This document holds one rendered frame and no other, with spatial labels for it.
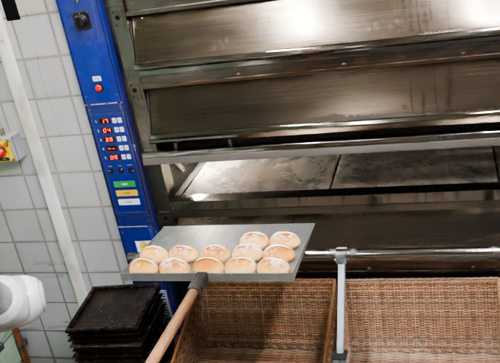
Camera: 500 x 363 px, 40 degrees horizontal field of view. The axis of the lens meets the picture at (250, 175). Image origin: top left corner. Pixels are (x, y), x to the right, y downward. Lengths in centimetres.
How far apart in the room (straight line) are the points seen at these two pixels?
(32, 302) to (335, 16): 130
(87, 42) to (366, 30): 95
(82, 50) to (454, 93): 126
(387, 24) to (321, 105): 35
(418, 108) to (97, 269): 147
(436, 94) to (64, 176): 143
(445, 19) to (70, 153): 145
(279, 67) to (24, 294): 109
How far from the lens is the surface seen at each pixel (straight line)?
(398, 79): 229
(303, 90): 233
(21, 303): 221
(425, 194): 242
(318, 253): 213
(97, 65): 249
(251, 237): 217
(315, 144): 222
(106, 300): 272
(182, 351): 260
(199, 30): 235
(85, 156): 269
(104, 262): 290
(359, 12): 223
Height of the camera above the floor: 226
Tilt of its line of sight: 23 degrees down
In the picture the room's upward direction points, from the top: 10 degrees counter-clockwise
